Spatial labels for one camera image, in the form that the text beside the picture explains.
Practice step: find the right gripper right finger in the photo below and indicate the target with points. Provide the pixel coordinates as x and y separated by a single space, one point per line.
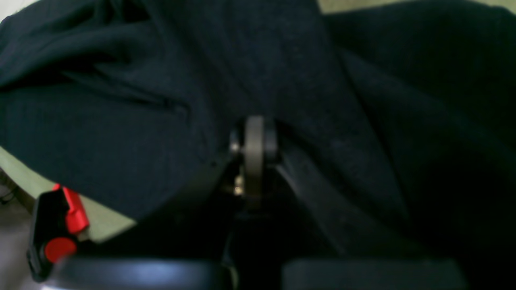
279 177

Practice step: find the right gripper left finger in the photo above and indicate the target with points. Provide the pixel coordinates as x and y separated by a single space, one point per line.
197 221

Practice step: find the dark navy T-shirt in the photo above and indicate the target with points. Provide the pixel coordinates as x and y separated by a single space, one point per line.
282 80

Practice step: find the light green table cloth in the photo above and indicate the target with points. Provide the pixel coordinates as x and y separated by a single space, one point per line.
60 201

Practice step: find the blue handled centre clamp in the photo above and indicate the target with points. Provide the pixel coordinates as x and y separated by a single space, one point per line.
58 219

